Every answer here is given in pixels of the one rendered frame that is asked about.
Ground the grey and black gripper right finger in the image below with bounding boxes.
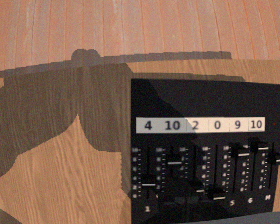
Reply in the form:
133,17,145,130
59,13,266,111
176,177,243,223

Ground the black lighting desk with faders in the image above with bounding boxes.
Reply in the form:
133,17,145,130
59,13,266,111
131,79,280,224

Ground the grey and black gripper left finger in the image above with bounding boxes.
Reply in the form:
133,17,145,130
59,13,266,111
140,178,185,224

